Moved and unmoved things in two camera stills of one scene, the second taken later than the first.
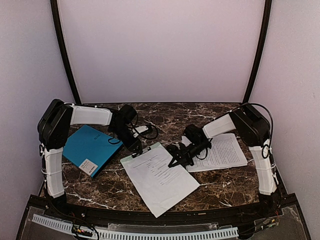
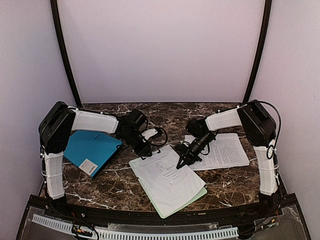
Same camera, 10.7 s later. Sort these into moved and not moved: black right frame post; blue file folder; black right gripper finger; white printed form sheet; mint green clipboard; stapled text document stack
Moved: black right gripper finger; mint green clipboard; white printed form sheet
Not moved: blue file folder; stapled text document stack; black right frame post
